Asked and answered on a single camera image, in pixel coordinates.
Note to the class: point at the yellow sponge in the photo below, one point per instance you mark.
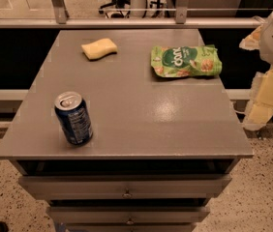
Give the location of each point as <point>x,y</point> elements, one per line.
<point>99,49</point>

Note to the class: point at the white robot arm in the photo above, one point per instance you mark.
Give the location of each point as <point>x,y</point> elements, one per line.
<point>259,109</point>

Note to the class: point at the grey drawer cabinet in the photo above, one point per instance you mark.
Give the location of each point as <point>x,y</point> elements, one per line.
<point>142,125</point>

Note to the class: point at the green snack bag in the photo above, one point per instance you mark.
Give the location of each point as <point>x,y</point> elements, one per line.
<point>182,61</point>

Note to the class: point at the blue soda can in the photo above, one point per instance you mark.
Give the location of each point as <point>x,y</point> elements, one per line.
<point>71,111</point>

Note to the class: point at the top grey drawer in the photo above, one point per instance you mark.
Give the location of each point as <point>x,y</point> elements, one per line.
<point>124,187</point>

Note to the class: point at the grey drawer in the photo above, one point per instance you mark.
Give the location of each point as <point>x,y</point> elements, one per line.
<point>127,215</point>
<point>124,187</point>

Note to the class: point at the black office chair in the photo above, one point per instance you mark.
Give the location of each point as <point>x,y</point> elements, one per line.
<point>118,0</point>

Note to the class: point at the metal railing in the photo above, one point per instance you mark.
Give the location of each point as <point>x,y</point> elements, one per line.
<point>76,14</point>

